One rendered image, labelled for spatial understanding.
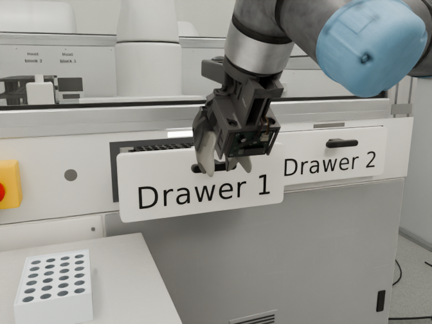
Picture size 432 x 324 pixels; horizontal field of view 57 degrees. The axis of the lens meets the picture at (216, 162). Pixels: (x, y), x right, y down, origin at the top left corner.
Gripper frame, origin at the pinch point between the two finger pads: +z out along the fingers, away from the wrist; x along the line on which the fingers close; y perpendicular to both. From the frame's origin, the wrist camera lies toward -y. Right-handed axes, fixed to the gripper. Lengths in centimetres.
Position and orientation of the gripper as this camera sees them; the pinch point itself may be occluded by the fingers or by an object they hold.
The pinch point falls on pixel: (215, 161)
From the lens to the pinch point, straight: 61.8
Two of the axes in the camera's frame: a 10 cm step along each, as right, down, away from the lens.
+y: 2.8, 7.3, -6.2
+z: -2.0, 6.7, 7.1
